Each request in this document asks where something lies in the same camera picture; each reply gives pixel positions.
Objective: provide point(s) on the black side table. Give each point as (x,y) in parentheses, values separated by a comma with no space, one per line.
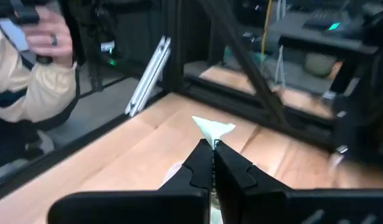
(322,40)

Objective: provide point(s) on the black equipment green light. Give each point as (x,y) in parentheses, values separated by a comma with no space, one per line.
(95,40)

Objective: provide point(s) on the grey round object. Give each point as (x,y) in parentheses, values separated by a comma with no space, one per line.
(320,64)

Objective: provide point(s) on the black aluminium extrusion frame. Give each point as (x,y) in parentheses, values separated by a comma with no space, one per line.
(228,102)

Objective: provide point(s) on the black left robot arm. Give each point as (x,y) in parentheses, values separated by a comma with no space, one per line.
(362,102)

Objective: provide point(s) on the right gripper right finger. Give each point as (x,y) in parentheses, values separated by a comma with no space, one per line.
(256,199)

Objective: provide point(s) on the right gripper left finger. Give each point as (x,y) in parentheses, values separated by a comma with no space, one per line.
(179,199)

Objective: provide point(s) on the pale green candy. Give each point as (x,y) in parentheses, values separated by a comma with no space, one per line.
(214,129)

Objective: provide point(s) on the person's hand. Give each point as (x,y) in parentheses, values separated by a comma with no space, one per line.
(48,34)

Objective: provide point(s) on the black handheld device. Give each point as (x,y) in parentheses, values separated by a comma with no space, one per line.
(20,21)

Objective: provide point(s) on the silver aluminium extrusion bar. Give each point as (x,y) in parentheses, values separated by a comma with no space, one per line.
(148,77)

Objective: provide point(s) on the person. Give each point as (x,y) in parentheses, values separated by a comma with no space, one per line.
(30,93)

